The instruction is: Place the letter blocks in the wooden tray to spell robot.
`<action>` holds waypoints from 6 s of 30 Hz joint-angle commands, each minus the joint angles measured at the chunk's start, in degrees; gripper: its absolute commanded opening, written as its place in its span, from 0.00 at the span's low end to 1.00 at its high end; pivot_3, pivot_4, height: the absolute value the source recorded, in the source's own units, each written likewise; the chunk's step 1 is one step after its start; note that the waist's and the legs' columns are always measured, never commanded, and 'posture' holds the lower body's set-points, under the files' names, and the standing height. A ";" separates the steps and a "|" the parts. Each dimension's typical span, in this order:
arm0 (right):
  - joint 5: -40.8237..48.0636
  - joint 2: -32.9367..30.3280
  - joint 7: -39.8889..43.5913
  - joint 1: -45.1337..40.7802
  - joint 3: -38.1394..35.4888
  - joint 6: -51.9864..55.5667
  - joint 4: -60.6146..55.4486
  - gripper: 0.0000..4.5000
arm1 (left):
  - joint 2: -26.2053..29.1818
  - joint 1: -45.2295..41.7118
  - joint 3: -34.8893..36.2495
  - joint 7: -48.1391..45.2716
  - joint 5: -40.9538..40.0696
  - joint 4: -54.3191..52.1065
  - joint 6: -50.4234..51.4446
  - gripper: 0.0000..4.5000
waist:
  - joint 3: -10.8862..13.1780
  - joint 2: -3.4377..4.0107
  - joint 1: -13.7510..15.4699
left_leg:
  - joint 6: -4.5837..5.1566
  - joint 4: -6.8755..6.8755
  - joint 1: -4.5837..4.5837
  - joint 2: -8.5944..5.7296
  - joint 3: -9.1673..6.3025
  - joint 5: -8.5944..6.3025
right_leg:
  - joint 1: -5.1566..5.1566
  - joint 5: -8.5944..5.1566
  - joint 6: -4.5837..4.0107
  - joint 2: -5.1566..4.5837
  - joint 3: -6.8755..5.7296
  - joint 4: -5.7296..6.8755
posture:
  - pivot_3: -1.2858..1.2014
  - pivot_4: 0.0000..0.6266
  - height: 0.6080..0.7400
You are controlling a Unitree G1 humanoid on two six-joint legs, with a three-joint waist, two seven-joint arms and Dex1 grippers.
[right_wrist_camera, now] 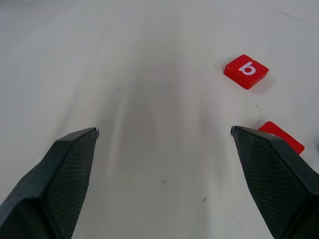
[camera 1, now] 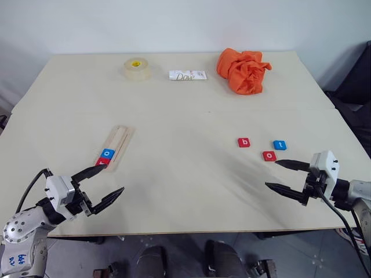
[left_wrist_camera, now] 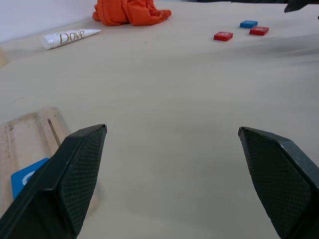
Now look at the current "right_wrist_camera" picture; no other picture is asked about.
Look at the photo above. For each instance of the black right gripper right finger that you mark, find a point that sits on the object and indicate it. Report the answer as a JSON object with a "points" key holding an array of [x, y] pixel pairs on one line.
{"points": [[274, 179]]}

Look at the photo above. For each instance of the red letter tile with b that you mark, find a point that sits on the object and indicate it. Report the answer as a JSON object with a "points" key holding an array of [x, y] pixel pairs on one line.
{"points": [[234, 68]]}

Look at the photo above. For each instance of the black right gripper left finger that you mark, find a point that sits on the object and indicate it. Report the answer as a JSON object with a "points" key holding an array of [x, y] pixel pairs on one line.
{"points": [[49, 179]]}

